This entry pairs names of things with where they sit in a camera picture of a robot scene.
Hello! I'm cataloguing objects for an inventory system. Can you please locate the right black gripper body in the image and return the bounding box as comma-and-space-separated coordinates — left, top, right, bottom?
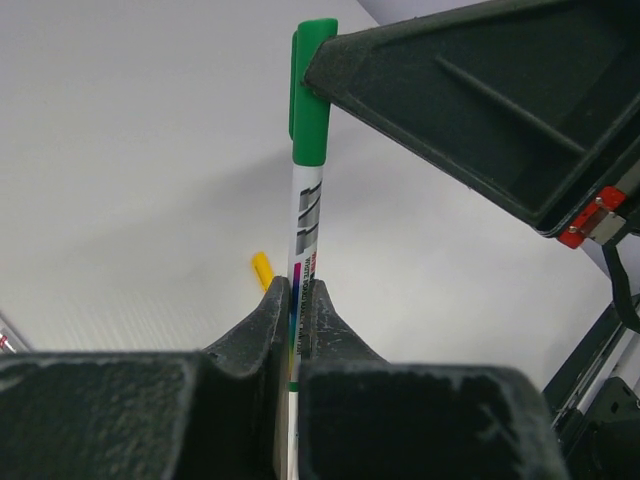
558, 162, 639, 248

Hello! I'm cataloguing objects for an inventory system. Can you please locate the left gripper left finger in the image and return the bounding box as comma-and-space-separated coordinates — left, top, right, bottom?
1, 277, 289, 479

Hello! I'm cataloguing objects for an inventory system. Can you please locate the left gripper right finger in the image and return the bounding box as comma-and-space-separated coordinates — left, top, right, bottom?
297, 280, 569, 479

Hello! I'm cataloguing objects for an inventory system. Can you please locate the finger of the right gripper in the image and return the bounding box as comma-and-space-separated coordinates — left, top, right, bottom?
303, 1, 639, 235

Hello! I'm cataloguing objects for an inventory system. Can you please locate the yellow pen cap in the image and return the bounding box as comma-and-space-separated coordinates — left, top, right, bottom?
250, 251, 275, 292

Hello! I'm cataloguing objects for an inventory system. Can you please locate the green pen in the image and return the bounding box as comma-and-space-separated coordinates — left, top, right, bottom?
285, 17, 340, 480

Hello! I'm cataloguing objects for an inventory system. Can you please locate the green pen cap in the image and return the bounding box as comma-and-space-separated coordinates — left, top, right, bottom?
288, 18, 338, 167

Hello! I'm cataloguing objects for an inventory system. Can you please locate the red pen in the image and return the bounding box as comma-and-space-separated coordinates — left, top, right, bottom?
0, 314, 32, 354

